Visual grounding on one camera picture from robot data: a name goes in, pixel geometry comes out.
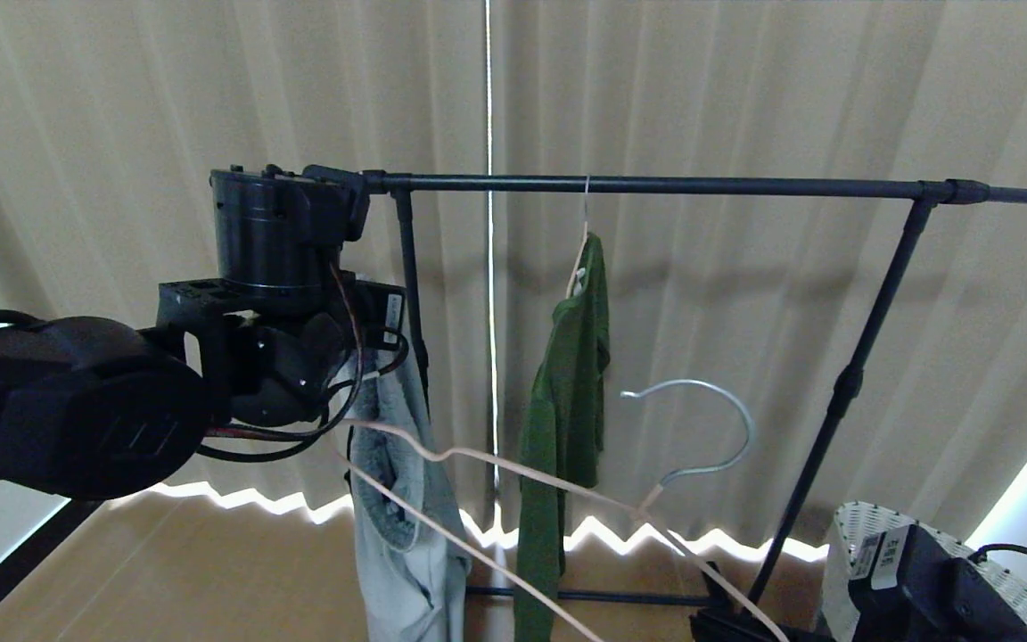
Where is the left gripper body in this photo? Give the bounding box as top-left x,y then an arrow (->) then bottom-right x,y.
228,282 -> 407,429

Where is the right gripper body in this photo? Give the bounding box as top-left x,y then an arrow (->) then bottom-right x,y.
845,524 -> 1027,642

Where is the pale grey garment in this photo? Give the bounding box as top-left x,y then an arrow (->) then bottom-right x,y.
335,343 -> 472,642

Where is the green printed t-shirt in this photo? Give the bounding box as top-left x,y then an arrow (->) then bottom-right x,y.
513,234 -> 611,642

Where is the pink clothes hanger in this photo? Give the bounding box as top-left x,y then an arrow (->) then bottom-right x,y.
565,175 -> 591,300
331,379 -> 791,642

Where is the white laundry basket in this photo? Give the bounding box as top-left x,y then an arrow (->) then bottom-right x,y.
821,501 -> 1027,642

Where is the black clothes rack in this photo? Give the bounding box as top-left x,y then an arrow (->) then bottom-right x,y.
362,171 -> 1027,625

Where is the beige curtain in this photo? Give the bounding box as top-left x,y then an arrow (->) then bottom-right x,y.
0,0 -> 1027,558

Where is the black cable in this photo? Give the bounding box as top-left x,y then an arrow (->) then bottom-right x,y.
195,357 -> 363,465

